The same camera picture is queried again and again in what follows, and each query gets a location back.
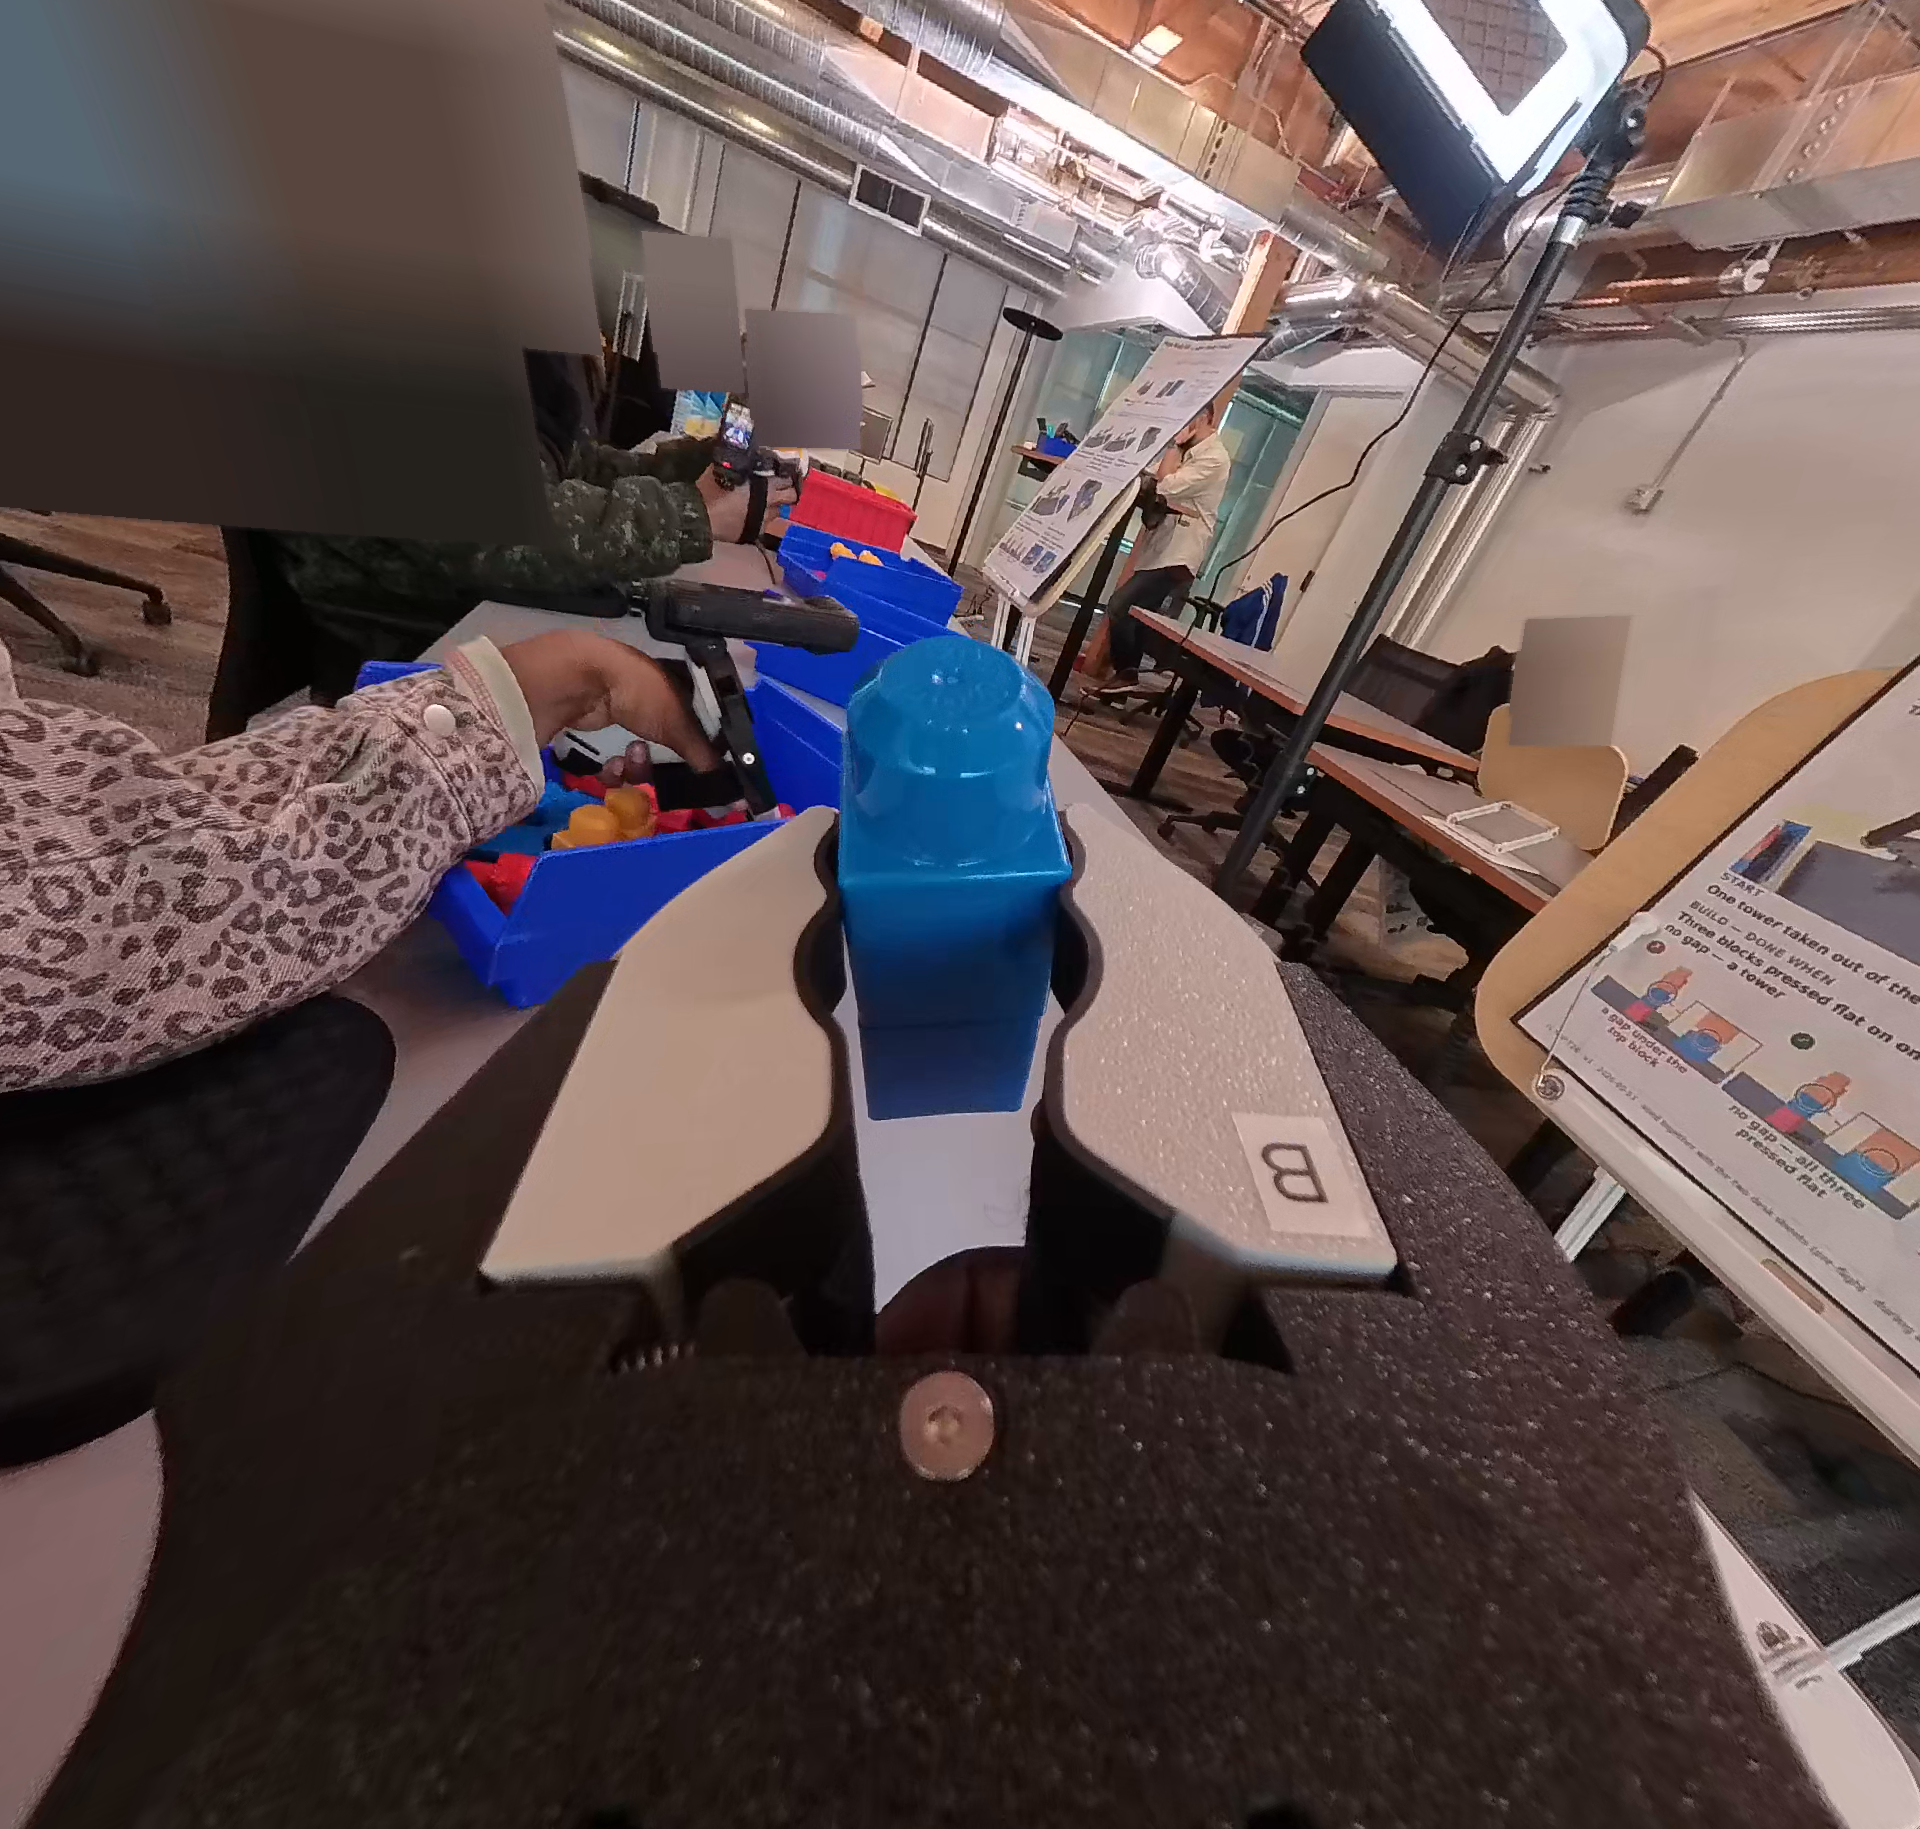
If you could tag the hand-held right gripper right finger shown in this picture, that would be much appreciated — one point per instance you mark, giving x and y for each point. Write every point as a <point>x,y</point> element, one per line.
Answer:
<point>1187,1051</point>

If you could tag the blue mega block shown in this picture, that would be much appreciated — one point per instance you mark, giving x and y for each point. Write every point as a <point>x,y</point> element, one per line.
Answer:
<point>953,1072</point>
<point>953,869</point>

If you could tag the person's left hand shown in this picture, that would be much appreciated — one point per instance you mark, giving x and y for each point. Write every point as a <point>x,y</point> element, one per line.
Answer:
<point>602,682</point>

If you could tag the wood-edged desk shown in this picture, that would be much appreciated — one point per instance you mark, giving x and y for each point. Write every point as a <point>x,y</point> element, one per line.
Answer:
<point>1423,795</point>
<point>1320,688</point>

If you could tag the red storage bin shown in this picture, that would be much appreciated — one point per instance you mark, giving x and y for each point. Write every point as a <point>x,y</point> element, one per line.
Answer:
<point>856,510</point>

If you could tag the silver ventilation duct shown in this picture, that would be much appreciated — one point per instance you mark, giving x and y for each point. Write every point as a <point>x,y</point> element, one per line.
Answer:
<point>722,22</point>

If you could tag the black floor lamp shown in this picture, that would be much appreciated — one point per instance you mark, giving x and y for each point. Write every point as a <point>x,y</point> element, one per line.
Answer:
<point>1033,318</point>

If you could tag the person's left forearm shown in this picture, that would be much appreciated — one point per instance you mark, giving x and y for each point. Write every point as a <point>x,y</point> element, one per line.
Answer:
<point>223,885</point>

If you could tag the instruction poster on stand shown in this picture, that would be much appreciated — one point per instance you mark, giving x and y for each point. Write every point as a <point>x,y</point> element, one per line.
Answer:
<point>1110,467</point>

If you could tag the yellow mega blocks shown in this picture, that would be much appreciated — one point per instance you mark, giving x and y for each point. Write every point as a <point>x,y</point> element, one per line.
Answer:
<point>861,556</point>

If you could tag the white square tray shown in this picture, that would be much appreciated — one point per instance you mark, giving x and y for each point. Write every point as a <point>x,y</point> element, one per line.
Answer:
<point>1502,827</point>

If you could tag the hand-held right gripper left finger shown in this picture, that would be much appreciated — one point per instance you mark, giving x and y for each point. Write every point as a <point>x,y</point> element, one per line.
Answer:
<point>676,1094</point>

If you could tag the person's right hand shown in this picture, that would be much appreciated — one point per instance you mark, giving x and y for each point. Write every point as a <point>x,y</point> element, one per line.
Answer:
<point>953,1310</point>

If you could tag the instruction poster on wooden board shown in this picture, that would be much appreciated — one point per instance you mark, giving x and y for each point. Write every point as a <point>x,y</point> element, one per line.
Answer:
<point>1770,989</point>

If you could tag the black light stand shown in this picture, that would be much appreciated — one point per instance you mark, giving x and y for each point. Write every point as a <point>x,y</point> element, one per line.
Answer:
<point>1463,452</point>

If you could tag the light wooden chair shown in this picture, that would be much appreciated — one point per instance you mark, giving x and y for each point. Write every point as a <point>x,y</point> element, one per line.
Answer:
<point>1560,795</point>

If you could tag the black mesh office chair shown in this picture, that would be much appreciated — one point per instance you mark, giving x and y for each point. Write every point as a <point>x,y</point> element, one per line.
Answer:
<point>151,1229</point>

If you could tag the orange mega block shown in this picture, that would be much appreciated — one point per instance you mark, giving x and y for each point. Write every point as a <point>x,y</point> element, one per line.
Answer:
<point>609,822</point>

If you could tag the pile of red mega blocks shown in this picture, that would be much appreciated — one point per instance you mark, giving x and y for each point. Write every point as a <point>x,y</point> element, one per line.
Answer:
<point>501,883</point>

